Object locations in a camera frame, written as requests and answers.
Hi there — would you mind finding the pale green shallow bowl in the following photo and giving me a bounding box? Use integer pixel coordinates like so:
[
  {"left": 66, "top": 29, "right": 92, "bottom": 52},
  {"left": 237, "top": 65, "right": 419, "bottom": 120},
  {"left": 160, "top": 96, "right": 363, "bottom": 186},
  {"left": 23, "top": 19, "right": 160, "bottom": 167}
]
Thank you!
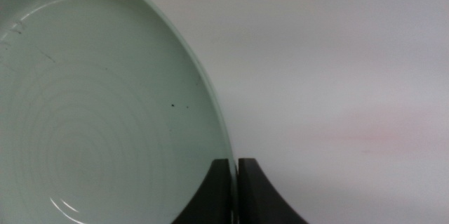
[{"left": 0, "top": 0, "right": 240, "bottom": 224}]

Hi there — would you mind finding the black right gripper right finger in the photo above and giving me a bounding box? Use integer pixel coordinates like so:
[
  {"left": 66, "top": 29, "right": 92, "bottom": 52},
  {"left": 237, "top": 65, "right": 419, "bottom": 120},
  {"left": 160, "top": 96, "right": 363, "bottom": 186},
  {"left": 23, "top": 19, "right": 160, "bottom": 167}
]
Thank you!
[{"left": 238, "top": 157, "right": 309, "bottom": 224}]

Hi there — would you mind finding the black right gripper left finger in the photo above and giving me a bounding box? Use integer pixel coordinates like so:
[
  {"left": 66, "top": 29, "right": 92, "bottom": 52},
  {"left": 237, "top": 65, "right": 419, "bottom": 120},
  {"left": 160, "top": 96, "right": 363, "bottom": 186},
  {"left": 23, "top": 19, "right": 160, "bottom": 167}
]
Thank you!
[{"left": 171, "top": 159, "right": 234, "bottom": 224}]

